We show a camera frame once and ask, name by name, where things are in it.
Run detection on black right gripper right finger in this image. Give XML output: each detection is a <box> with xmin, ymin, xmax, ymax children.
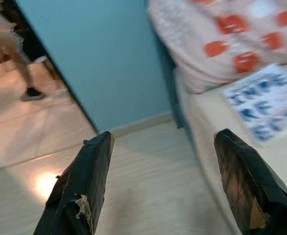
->
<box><xmin>214</xmin><ymin>129</ymin><xmax>287</xmax><ymax>235</ymax></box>

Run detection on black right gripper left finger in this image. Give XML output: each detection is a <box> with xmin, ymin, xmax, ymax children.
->
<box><xmin>33</xmin><ymin>131</ymin><xmax>116</xmax><ymax>235</ymax></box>

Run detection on white book blue lettering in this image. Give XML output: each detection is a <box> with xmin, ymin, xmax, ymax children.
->
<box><xmin>221</xmin><ymin>63</ymin><xmax>287</xmax><ymax>149</ymax></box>

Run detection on pink pillow orange patches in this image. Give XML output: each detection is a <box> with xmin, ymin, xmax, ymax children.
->
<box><xmin>147</xmin><ymin>0</ymin><xmax>287</xmax><ymax>95</ymax></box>

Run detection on cream bed mattress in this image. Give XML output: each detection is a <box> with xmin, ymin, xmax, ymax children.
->
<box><xmin>174</xmin><ymin>58</ymin><xmax>287</xmax><ymax>235</ymax></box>

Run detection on person in beige trousers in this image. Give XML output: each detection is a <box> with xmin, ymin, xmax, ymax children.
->
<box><xmin>0</xmin><ymin>0</ymin><xmax>48</xmax><ymax>103</ymax></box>

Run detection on dark blue bed frame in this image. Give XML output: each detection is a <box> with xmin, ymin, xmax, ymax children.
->
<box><xmin>147</xmin><ymin>12</ymin><xmax>198</xmax><ymax>157</ymax></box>

